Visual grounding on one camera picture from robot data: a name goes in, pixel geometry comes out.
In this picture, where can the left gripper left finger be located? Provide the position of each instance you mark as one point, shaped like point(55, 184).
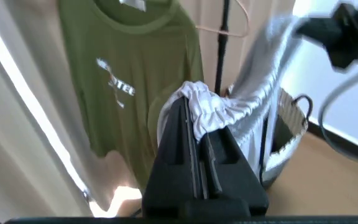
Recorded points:
point(172, 168)

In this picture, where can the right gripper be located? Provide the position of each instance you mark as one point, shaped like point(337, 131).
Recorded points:
point(356, 37)

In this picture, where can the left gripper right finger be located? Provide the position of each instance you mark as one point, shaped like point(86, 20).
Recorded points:
point(238, 180)

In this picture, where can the pale blue denim garment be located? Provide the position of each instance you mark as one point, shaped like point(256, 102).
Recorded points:
point(253, 77)

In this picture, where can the green long-sleeved shirt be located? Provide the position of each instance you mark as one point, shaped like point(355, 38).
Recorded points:
point(135, 46)

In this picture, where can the white laundry basket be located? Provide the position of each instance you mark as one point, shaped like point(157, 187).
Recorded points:
point(291, 115)

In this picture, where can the pink clothes hanger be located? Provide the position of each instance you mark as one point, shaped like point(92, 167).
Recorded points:
point(216, 30)

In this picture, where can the beige curtain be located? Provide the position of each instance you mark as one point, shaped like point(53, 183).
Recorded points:
point(11, 124)

